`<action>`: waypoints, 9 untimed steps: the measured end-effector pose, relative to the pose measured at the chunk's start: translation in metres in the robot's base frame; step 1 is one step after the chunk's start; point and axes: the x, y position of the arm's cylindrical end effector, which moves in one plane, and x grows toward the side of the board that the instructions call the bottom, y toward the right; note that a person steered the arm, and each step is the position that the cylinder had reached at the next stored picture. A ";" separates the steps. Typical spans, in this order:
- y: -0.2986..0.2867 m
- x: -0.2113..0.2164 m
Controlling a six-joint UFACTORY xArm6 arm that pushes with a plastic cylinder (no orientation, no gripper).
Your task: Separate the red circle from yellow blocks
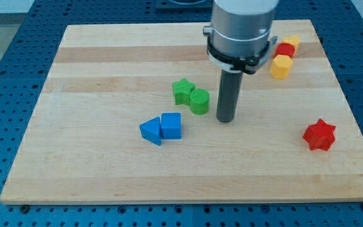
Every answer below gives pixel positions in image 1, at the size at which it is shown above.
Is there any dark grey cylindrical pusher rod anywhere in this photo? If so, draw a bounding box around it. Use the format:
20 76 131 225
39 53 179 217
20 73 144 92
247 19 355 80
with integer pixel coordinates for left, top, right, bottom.
216 71 243 123

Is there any black clamp ring mount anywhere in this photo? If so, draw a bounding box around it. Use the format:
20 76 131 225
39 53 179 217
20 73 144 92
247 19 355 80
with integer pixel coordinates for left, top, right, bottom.
207 36 277 74

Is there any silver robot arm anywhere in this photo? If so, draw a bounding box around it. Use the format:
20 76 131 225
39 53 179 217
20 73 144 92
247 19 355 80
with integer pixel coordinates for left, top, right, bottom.
203 0 279 123

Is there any yellow hexagon block front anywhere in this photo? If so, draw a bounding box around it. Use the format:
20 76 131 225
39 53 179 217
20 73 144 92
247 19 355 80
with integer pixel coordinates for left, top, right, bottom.
270 55 294 79

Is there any green cylinder block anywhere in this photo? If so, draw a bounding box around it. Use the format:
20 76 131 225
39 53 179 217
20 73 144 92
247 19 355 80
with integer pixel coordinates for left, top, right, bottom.
190 89 210 115

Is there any red cylinder block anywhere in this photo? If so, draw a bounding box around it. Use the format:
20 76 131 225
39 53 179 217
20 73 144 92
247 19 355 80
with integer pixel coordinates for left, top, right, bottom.
274 43 296 58

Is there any green star block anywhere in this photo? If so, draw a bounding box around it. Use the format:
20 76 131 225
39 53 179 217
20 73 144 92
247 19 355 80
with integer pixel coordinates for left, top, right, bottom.
172 78 195 106

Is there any yellow block rear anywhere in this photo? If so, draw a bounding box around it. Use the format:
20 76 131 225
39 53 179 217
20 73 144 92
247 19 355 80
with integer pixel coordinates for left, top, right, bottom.
282 35 301 50

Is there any blue cube block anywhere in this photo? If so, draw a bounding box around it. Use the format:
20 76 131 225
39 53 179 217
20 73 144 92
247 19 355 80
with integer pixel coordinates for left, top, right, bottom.
161 112 182 139

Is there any blue triangle block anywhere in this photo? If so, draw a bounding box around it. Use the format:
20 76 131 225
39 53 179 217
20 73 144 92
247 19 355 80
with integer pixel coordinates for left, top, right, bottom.
139 117 162 146

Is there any red star block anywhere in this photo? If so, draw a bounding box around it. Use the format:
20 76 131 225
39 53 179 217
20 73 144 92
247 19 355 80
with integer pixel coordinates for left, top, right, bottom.
302 119 336 151

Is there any wooden board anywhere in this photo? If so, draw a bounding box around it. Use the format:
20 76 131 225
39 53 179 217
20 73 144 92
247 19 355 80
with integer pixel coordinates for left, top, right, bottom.
0 20 363 205

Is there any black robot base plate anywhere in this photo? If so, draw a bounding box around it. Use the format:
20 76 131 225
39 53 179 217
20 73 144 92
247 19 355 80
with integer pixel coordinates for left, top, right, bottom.
153 0 212 11

